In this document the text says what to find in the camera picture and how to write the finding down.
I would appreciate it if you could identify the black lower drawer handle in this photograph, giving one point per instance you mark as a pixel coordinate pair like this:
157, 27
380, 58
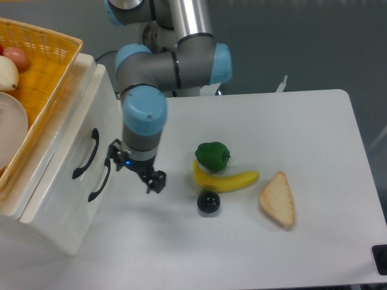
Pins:
103, 182

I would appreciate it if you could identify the white top drawer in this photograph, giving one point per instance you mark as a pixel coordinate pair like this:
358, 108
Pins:
59, 212

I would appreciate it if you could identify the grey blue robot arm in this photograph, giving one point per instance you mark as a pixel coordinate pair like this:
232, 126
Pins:
195, 59

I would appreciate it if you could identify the black corner device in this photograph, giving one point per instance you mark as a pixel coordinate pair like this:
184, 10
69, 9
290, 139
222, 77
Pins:
380, 257

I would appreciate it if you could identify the yellow banana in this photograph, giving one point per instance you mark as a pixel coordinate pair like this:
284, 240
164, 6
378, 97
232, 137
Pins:
223, 184

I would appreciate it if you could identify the black drawer handle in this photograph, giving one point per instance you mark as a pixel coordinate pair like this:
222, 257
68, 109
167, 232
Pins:
103, 182
90, 155

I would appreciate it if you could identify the green bell pepper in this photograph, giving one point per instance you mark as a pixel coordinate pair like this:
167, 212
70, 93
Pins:
213, 156

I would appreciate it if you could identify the white bowl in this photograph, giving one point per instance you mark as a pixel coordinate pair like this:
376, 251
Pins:
14, 127

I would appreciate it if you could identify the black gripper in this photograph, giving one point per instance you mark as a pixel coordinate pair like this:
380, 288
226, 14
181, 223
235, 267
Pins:
142, 163

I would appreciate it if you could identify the white drawer cabinet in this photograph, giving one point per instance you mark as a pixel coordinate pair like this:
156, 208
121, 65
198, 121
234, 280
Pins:
17, 193

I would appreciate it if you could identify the white pear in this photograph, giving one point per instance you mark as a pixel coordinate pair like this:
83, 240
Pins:
9, 75

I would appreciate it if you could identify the black top drawer handle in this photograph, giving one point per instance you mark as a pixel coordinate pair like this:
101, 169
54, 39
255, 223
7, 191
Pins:
90, 155

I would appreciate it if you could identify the yellow wicker basket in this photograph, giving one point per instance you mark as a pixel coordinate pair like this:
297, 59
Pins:
51, 54

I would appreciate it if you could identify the bread slice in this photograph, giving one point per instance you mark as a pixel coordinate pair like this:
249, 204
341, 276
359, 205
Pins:
277, 202

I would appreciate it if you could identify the dark purple eggplant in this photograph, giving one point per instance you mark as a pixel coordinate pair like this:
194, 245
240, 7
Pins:
208, 201

